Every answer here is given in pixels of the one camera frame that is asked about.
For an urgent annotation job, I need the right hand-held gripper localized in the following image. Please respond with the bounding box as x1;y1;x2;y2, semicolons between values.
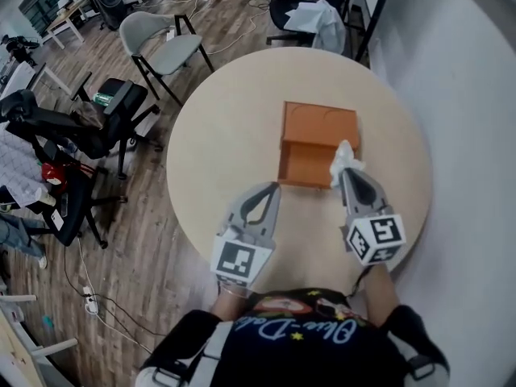
339;167;406;266

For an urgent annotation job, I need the wooden desk with white frame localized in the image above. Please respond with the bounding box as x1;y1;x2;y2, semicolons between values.
42;0;98;51

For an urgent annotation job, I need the person's black printed shirt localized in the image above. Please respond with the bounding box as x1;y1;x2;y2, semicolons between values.
136;287;451;387

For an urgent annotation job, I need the white plastic bag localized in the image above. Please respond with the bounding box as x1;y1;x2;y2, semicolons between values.
285;0;347;52

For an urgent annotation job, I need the black mesh office chair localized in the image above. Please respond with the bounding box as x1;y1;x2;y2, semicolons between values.
0;77;162;181

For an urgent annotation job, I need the gray chair with black legs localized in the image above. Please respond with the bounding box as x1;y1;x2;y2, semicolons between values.
119;10;215;106

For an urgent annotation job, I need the red bag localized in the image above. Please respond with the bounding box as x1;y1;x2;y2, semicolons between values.
41;161;70;185

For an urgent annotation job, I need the orange wooden drawer box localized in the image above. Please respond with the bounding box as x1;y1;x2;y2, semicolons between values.
277;100;360;192

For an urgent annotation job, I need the white checked cloth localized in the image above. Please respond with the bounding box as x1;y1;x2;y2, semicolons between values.
0;129;44;209

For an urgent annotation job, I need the brown bag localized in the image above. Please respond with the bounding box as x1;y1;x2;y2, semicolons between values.
70;101;106;131

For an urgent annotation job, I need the beige paper cup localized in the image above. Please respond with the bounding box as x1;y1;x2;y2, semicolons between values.
34;187;57;208

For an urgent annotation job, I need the person's right forearm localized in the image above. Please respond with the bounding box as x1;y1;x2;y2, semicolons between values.
362;262;401;332

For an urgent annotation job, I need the person's left forearm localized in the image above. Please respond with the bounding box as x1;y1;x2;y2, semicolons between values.
210;282;249;323

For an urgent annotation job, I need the clear plastic bag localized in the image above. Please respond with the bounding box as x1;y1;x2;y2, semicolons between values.
329;139;367;189

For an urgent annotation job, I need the black framed board stand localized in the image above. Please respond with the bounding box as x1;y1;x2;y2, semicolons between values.
342;0;394;65

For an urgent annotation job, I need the black camera gear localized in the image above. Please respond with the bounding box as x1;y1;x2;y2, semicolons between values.
0;34;41;62

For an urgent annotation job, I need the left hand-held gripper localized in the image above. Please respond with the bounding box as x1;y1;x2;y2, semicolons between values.
211;181;282;292

